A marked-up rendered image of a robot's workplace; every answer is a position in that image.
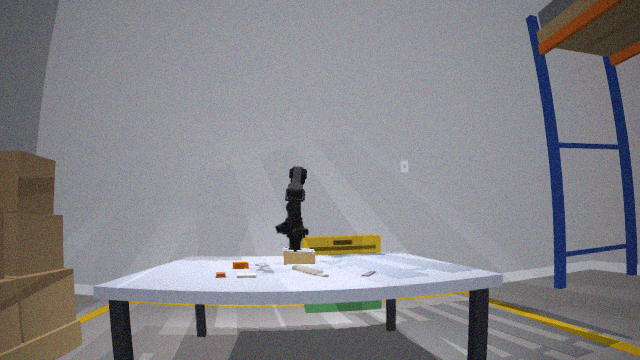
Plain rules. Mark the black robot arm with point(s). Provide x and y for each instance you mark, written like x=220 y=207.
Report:
x=296 y=195

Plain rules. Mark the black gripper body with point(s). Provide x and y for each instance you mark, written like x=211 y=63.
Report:
x=297 y=229

